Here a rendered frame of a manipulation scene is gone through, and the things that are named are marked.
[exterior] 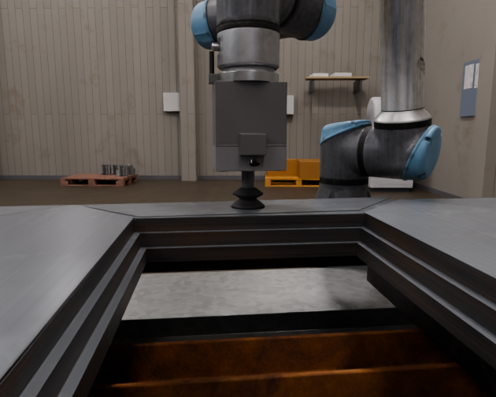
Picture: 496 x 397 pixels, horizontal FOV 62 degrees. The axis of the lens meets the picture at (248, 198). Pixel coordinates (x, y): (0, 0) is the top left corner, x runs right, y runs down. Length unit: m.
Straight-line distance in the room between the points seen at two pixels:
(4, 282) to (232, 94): 0.30
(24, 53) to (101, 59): 1.53
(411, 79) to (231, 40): 0.49
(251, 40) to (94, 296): 0.32
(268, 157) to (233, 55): 0.12
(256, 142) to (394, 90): 0.48
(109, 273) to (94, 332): 0.07
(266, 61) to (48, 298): 0.34
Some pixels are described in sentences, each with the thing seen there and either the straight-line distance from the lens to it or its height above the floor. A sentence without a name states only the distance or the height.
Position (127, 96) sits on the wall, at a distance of 8.70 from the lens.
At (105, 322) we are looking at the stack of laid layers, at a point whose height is 0.83.
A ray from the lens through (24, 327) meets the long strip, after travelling 0.23.
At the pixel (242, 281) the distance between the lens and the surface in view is 0.78.
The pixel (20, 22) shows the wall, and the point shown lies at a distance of 9.67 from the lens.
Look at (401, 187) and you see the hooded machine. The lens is 7.00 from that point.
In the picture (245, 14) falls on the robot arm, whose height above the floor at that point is 1.08.
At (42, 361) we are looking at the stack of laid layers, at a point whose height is 0.85.
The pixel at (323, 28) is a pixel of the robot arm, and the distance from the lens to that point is 0.62.
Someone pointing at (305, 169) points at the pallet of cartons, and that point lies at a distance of 7.25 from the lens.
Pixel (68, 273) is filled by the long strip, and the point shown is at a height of 0.86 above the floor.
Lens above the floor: 0.96
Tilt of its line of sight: 9 degrees down
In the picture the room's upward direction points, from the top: straight up
